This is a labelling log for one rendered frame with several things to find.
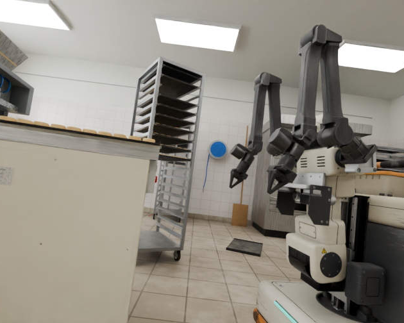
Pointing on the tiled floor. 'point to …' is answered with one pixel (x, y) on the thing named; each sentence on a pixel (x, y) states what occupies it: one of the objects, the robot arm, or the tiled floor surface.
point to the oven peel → (240, 220)
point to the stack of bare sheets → (245, 247)
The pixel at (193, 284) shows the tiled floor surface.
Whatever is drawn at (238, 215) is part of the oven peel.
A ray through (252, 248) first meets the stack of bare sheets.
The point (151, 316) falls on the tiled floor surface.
